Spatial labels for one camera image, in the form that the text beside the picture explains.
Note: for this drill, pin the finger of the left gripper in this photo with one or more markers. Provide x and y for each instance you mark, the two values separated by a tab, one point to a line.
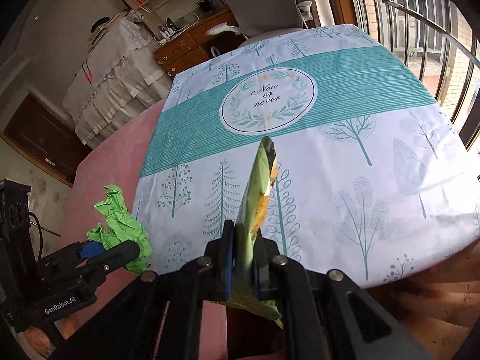
74	253
112	259

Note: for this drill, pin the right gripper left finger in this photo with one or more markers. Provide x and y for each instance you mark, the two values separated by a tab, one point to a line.
170	316

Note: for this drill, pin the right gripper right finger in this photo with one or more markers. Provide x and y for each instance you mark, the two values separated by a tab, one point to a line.
327	316

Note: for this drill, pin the green paper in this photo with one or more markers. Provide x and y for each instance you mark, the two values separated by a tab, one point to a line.
121	226

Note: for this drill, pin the light green snack wrapper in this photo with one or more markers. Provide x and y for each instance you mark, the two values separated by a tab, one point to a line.
243	254

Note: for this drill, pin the left hand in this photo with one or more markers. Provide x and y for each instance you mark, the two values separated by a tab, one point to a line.
42	340

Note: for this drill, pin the pink bed sheet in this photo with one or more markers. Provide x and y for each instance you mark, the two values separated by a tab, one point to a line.
118	161

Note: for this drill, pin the pink floral curtain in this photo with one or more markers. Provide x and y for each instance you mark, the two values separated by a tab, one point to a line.
439	306

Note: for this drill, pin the brown wooden door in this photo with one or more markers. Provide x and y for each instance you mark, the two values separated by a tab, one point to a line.
46	139

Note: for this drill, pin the tree print tablecloth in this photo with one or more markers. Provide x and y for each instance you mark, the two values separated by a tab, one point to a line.
373	178

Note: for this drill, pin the white frilled cover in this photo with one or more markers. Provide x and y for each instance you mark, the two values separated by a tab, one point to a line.
117	82

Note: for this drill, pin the wooden desk with drawers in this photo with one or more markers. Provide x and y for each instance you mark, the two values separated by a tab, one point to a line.
194	46

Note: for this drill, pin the grey office chair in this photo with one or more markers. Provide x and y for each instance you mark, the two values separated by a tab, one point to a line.
259	20

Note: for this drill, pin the metal window grille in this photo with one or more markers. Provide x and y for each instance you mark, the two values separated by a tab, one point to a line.
435	41

